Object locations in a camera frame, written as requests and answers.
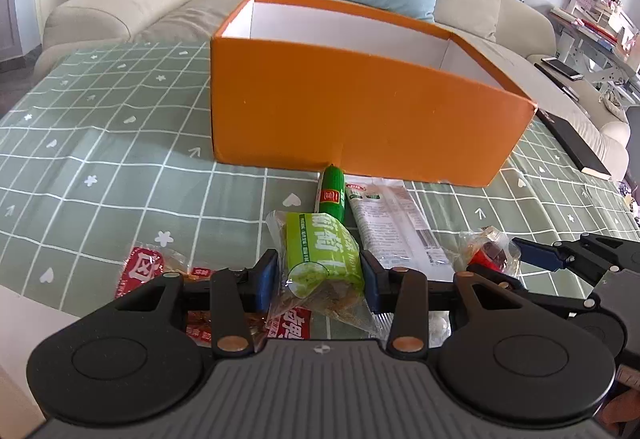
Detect green sausage stick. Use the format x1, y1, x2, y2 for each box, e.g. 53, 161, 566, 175
317, 164, 347, 222

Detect clear packet with red snack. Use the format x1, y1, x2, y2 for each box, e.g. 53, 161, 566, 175
457, 226, 523, 277

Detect green raisin packet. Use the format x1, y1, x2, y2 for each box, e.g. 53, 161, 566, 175
265, 210, 396, 340

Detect smartphone with white back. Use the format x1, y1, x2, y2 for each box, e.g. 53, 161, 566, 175
541, 56, 584, 80

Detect large red snack packet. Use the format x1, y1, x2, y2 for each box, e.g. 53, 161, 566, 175
267, 306, 313, 342

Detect orange cardboard box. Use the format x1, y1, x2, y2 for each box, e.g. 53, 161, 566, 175
210, 0, 538, 188

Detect green checked tablecloth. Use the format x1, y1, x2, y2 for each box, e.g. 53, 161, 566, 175
0, 41, 640, 320

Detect beige sofa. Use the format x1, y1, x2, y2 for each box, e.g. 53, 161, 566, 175
35, 0, 631, 180

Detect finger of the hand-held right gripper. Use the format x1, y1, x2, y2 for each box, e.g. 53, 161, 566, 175
470, 263, 601, 321
511, 233, 640, 287

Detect clear packet of white balls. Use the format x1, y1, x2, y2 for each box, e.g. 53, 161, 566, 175
429, 311, 453, 345

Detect white book rack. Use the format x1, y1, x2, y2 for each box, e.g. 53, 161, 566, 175
550, 0, 640, 110

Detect white long snack packet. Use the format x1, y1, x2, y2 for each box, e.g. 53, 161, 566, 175
344, 179, 453, 282

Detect black notebook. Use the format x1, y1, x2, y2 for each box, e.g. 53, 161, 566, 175
535, 108, 613, 180

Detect black remote control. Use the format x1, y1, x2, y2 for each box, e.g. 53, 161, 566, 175
534, 63, 581, 100

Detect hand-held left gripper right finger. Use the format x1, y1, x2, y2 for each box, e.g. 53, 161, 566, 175
360, 251, 532, 361

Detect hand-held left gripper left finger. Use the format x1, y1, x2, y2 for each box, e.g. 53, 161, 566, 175
113, 249, 279, 360

